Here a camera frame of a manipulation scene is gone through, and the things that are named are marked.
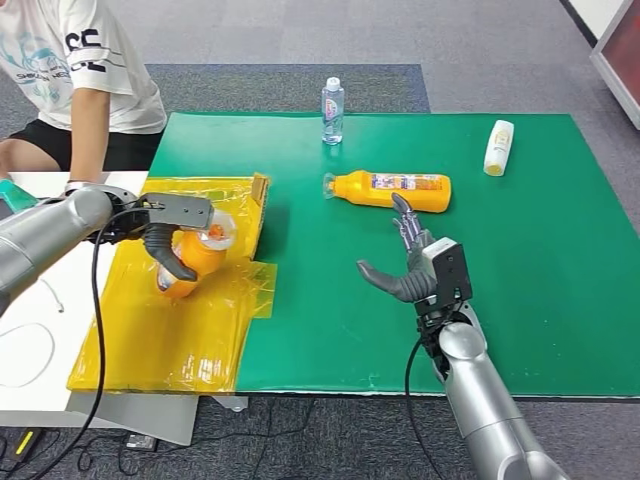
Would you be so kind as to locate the grey table base plate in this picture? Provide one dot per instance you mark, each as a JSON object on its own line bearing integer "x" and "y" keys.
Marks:
{"x": 164, "y": 420}

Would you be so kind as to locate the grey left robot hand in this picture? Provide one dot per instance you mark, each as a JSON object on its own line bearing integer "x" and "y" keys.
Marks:
{"x": 180, "y": 212}

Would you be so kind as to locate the yellow film covered cardboard sheet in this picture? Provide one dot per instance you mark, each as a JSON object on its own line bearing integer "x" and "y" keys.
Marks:
{"x": 150, "y": 344}

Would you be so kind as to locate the green table mat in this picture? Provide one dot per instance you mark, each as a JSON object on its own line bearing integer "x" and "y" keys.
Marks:
{"x": 525, "y": 232}

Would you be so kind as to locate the black yellow floor device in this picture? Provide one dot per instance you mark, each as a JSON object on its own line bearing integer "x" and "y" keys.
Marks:
{"x": 25, "y": 442}

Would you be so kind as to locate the clear water bottle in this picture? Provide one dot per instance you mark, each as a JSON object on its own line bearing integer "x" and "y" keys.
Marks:
{"x": 332, "y": 109}

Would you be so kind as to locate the person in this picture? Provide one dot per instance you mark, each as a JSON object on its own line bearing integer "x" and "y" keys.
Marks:
{"x": 50, "y": 60}

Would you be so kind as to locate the black power adapter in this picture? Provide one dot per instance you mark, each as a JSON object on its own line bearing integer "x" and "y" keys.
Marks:
{"x": 141, "y": 442}

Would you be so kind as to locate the person's forearm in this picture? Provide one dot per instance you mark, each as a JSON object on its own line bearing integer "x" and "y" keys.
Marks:
{"x": 90, "y": 139}

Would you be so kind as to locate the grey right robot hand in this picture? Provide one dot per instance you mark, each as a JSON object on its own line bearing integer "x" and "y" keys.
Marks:
{"x": 417, "y": 281}

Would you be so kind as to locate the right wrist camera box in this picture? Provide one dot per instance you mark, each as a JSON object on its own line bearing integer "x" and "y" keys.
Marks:
{"x": 450, "y": 272}

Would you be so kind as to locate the orange bottle with clear cap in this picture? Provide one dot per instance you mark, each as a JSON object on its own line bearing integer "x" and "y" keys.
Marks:
{"x": 360, "y": 192}

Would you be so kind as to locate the orange bottle with white cap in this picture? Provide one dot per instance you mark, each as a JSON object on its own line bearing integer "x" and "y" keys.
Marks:
{"x": 198, "y": 258}

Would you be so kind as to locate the teal bottle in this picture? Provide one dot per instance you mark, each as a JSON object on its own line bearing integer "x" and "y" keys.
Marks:
{"x": 12, "y": 195}

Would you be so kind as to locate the small white bottle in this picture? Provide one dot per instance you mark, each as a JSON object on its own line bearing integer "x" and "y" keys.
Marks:
{"x": 498, "y": 147}

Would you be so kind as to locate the red panel board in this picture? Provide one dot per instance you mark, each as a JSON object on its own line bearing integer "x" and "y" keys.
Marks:
{"x": 625, "y": 60}

